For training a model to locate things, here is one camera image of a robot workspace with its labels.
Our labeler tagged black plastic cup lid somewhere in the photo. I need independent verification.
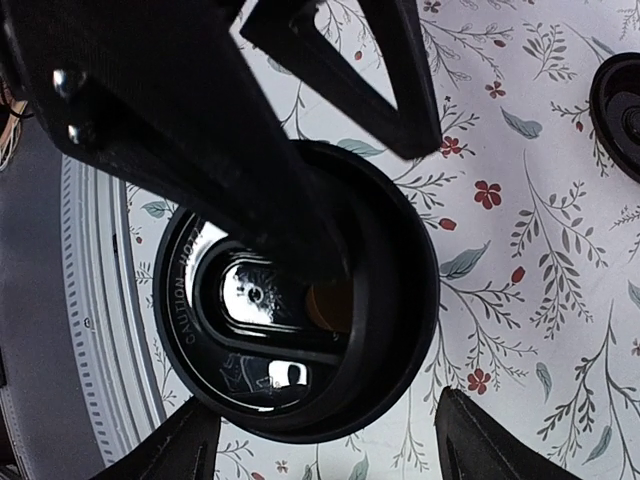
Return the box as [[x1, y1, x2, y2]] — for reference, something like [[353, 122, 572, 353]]
[[153, 140, 440, 444]]

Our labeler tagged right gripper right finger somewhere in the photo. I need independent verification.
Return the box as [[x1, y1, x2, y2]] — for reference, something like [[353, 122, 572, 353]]
[[435, 387, 576, 480]]

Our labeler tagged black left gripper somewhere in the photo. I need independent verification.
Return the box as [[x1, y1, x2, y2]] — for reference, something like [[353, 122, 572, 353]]
[[1, 1, 240, 165]]

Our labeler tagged aluminium front rail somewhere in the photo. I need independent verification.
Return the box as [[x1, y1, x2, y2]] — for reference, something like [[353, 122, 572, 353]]
[[0, 154, 166, 471]]

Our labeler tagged floral patterned table mat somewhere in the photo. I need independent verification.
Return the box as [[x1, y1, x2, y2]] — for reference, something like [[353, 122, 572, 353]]
[[122, 0, 640, 480]]

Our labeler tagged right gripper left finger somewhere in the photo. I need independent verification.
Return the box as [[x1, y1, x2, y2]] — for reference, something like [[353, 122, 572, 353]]
[[93, 398, 221, 480]]

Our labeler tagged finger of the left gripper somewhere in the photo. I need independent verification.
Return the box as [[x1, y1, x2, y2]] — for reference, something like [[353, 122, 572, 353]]
[[240, 1, 442, 160], [100, 37, 350, 283]]

